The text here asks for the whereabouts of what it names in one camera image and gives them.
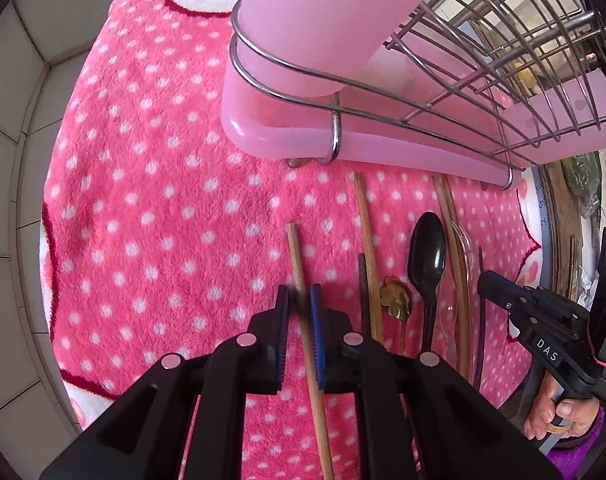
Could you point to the black plastic spoon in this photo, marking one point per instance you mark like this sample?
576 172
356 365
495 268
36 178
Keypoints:
425 268

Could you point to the gold flower-shaped small spoon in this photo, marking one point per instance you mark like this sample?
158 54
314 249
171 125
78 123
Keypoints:
395 297

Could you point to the pink plastic utensil cup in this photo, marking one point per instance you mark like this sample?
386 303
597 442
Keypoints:
335 37

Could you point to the purple right sleeve forearm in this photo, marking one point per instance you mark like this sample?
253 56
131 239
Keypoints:
569 457

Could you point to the pink plastic drip tray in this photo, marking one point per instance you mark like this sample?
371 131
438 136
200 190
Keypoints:
484 138

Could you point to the dark thin chopstick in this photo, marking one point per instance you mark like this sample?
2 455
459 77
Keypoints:
480 351

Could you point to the clear plastic spoon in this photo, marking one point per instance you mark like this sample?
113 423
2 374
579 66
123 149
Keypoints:
447 324

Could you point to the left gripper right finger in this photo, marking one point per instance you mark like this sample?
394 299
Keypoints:
417 418

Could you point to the metal wire utensil rack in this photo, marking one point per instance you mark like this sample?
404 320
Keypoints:
457 48

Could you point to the pink polka dot blanket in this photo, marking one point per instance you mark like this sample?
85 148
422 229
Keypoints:
160 235

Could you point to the right hand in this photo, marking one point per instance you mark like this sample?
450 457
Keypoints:
580 413

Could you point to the dark brown chopstick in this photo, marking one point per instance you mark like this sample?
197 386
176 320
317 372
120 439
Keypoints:
364 296

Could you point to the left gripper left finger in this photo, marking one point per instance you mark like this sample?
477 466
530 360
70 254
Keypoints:
184 418

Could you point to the brown wooden chopstick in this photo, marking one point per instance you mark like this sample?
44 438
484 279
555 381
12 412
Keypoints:
451 218
464 316
376 322

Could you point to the bagged green onions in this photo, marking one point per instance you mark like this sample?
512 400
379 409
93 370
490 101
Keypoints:
583 177

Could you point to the clear plastic fork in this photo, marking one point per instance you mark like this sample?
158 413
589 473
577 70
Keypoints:
465 243

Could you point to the cardboard covered shelf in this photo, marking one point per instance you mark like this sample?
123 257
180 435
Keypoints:
562 236

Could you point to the light wooden chopstick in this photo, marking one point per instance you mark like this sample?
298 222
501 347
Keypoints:
316 399

